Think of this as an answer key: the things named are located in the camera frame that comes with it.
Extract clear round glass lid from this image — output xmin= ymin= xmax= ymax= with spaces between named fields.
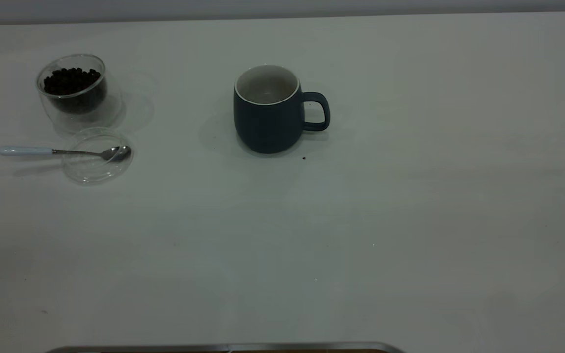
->
xmin=61 ymin=127 xmax=135 ymax=186

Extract clear double-wall glass jar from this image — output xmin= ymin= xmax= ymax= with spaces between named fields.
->
xmin=35 ymin=53 xmax=123 ymax=134

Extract coffee beans in glass jar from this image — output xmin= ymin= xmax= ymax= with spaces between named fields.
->
xmin=43 ymin=67 xmax=107 ymax=115

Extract dark grey ceramic mug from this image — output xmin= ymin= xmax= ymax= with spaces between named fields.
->
xmin=233 ymin=64 xmax=331 ymax=155

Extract metal spoon with white handle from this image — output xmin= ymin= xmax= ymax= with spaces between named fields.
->
xmin=0 ymin=145 xmax=132 ymax=163

